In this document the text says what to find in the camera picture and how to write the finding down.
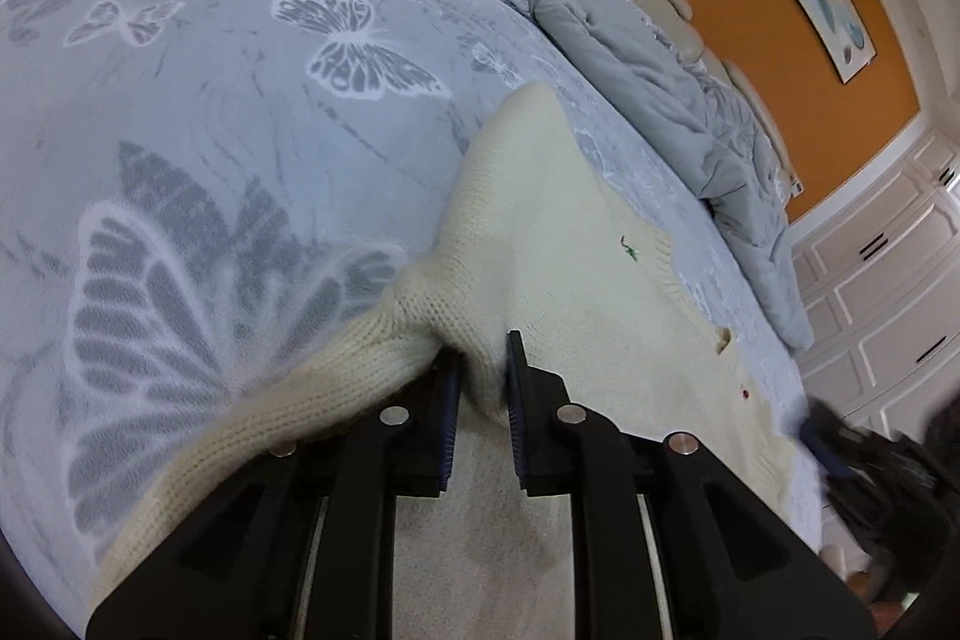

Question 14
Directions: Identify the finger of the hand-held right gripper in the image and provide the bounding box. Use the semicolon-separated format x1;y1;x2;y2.
796;401;857;485

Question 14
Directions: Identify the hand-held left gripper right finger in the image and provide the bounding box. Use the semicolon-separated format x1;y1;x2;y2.
504;330;878;640

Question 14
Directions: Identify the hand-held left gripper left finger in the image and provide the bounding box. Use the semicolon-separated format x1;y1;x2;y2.
86;347;464;640

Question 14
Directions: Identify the cream knit sweater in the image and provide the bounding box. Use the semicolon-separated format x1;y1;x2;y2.
90;83;797;640

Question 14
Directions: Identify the white panelled wardrobe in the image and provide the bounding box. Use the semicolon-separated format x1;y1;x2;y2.
787;113;960;440

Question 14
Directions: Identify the grey duvet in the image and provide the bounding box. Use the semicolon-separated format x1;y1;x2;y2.
517;0;816;351

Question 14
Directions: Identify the butterfly print blanket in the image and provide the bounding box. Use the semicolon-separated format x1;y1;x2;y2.
0;0;826;620

